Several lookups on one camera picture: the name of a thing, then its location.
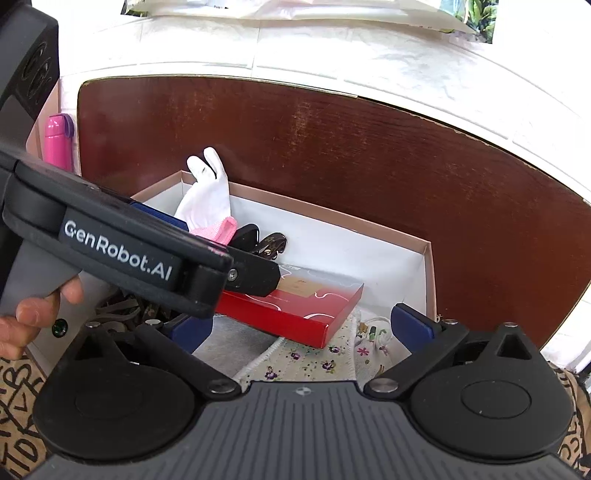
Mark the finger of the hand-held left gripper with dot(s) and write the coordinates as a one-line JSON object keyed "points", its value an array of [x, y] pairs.
{"points": [[159, 217], [254, 274]]}

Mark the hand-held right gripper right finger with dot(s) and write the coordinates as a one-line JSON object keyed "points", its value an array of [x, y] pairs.
{"points": [[411, 326]]}

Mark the brown cardboard box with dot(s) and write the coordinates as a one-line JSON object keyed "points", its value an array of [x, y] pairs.
{"points": [[323, 240]]}

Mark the black plastic item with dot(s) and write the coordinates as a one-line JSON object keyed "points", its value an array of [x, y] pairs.
{"points": [[244, 236]]}

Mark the floral fabric pouch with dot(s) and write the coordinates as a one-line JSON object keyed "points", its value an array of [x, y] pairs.
{"points": [[369, 351]]}

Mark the grey insole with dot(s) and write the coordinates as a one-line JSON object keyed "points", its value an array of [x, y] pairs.
{"points": [[235, 338]]}

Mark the white cotton glove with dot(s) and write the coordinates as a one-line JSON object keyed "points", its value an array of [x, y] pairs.
{"points": [[207, 194]]}

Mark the pink thermos bottle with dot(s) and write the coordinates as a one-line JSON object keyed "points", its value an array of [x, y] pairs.
{"points": [[55, 147]]}

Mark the metal clip tool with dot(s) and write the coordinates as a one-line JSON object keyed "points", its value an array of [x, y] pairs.
{"points": [[273, 244]]}

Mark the red box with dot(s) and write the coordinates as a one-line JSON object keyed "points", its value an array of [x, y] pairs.
{"points": [[295, 314]]}

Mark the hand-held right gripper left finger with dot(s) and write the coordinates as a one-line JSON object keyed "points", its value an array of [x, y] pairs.
{"points": [[194, 333]]}

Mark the person's left hand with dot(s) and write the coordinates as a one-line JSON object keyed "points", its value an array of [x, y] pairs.
{"points": [[32, 323]]}

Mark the floral print insole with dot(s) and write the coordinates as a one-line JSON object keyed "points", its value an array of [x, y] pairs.
{"points": [[314, 359]]}

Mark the pink fabric piece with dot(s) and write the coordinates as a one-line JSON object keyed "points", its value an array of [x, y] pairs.
{"points": [[221, 230]]}

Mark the dark brown wooden board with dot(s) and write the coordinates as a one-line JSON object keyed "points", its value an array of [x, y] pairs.
{"points": [[323, 147]]}

